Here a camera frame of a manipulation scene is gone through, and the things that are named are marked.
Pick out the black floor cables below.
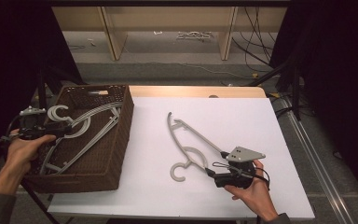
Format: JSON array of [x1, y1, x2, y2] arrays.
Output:
[[231, 6, 282, 74]]

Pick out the brown woven basket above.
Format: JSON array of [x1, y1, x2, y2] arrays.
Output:
[[22, 83, 135, 194]]

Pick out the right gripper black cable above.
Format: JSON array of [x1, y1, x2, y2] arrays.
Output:
[[212, 161, 271, 191]]

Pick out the person's right hand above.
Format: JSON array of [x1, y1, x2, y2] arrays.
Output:
[[223, 159, 279, 218]]

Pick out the white table cover sheet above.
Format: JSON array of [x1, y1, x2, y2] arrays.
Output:
[[47, 96, 316, 222]]

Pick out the pile of white cables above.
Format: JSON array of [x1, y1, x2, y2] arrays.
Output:
[[176, 30, 214, 42]]

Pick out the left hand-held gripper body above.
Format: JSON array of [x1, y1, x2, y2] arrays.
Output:
[[18, 105, 58, 141]]

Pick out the person's left hand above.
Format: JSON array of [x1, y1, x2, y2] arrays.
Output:
[[4, 128, 58, 178]]

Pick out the grey plastic clothes hanger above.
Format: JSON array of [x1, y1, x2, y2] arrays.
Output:
[[166, 111, 227, 183], [39, 102, 124, 175]]

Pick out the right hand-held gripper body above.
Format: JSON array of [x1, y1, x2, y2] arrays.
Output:
[[213, 146, 267, 189]]

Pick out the light wooden shelf unit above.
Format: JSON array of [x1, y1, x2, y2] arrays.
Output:
[[51, 6, 288, 63]]

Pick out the metal floor rail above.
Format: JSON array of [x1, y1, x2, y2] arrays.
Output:
[[281, 96, 358, 224]]

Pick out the black metal stand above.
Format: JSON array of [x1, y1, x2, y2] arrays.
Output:
[[248, 57, 302, 122]]

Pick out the white floor cable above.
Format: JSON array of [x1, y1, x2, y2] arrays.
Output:
[[145, 61, 254, 79]]

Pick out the black curtain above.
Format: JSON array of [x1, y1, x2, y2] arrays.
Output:
[[0, 0, 87, 188], [269, 0, 358, 200]]

